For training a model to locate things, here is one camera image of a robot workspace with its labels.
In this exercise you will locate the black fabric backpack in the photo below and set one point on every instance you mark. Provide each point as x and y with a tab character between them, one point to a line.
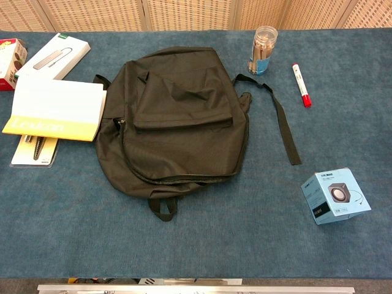
183	137

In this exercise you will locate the white and yellow book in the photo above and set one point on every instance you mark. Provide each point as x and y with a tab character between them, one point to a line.
55	104

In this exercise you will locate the blue felt table cover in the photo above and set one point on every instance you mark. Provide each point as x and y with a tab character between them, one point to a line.
214	245

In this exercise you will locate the clear jar of wooden pencils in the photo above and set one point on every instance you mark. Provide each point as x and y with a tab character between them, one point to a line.
262	46

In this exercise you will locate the red and white marker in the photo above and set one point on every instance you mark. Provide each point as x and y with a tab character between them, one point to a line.
301	85

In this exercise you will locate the woven beige folding screen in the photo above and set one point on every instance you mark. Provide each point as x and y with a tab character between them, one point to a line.
190	13

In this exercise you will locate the light blue speaker box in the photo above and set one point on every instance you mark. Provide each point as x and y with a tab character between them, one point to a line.
333	199

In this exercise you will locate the white USB hub box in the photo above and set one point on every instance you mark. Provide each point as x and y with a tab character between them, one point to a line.
52	58

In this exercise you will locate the yellow razor blister pack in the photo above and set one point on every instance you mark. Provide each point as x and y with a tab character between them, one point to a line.
21	153

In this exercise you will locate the red cookie box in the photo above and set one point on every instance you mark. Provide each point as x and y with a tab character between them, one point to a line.
10	61

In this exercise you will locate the aluminium frame rail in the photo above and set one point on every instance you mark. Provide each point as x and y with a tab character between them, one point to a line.
196	289

